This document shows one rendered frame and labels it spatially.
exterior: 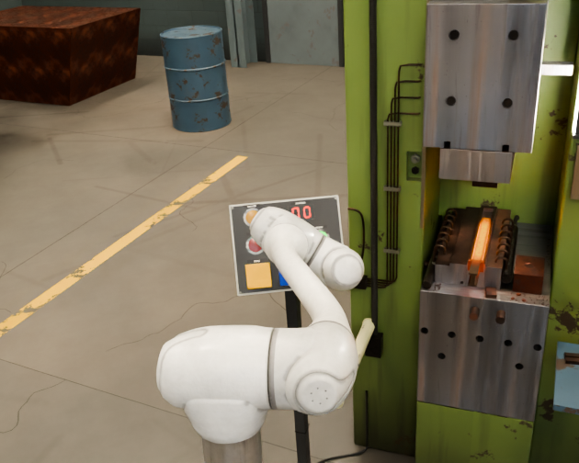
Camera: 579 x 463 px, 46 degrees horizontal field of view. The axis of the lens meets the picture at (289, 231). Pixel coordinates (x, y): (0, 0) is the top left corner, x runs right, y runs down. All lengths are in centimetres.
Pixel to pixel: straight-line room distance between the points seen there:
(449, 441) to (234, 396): 152
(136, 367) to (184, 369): 239
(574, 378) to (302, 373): 124
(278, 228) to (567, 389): 99
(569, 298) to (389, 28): 103
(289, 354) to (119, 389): 236
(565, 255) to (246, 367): 142
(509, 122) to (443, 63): 24
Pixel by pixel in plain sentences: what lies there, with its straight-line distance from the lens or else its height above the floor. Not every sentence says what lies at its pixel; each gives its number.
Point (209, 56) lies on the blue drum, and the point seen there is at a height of 69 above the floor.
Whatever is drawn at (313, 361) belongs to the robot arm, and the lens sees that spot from 106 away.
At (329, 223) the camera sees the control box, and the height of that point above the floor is 113.
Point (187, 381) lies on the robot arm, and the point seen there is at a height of 139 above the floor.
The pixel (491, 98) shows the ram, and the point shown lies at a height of 152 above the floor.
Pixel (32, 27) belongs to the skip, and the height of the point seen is 85.
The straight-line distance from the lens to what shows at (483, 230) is 235.
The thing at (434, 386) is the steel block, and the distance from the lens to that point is 239.
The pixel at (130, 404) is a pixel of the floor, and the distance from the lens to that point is 329.
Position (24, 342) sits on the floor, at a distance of 391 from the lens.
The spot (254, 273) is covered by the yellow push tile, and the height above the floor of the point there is 102.
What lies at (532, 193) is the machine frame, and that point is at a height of 104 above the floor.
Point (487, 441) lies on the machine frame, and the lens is 251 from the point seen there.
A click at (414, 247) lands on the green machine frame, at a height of 95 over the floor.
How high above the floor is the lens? 208
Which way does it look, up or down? 27 degrees down
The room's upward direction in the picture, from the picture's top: 4 degrees counter-clockwise
